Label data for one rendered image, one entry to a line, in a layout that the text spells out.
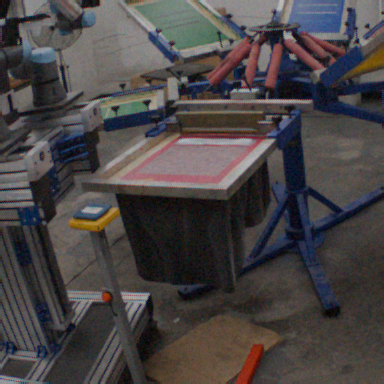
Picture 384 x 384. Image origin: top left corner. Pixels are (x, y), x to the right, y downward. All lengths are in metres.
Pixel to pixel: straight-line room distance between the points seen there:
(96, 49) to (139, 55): 0.68
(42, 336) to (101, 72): 5.83
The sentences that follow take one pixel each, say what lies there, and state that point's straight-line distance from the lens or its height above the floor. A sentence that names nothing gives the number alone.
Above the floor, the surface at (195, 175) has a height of 0.96.
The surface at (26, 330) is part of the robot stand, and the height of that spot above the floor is 0.35.
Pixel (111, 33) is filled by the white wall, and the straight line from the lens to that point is 7.82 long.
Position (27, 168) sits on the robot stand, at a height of 1.17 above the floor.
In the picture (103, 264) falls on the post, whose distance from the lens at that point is 2.08.
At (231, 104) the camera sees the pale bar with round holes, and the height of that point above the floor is 1.03.
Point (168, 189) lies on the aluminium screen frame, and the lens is 2.03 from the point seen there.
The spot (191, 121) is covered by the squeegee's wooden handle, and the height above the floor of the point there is 1.02.
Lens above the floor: 1.72
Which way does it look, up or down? 22 degrees down
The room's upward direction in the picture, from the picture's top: 10 degrees counter-clockwise
